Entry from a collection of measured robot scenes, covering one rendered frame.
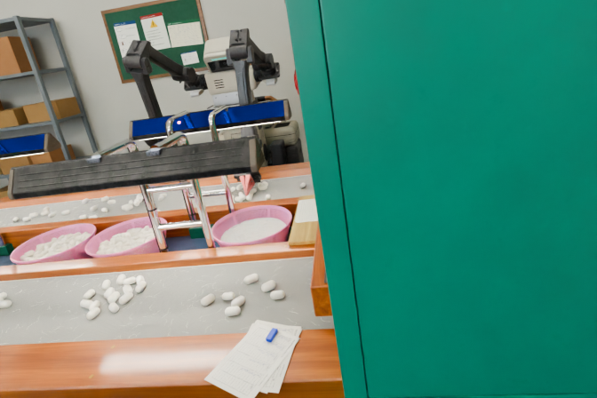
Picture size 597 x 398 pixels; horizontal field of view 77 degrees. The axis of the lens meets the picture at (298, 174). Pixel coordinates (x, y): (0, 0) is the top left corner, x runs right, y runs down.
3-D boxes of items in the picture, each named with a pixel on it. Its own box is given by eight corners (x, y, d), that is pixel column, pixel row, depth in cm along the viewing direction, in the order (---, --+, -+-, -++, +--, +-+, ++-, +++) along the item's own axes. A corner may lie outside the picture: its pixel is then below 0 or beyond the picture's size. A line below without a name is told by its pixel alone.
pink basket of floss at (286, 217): (204, 250, 129) (197, 226, 126) (269, 221, 143) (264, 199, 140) (241, 282, 108) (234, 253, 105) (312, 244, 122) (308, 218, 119)
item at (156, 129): (139, 136, 151) (134, 118, 148) (292, 115, 142) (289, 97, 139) (129, 141, 143) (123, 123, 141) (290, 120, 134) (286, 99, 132)
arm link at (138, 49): (146, 35, 159) (125, 34, 161) (141, 67, 158) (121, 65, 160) (196, 69, 202) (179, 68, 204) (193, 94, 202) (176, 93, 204)
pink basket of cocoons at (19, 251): (57, 248, 150) (48, 226, 147) (118, 242, 146) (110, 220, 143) (1, 289, 125) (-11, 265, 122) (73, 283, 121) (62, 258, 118)
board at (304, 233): (299, 199, 136) (298, 195, 136) (341, 195, 134) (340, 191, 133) (288, 246, 105) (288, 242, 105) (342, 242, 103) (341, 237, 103)
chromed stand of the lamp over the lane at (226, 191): (207, 216, 157) (180, 110, 143) (253, 211, 154) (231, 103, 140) (190, 239, 139) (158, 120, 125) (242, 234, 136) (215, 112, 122)
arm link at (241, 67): (253, 46, 157) (228, 49, 159) (250, 44, 152) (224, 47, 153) (264, 147, 166) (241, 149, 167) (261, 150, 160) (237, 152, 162)
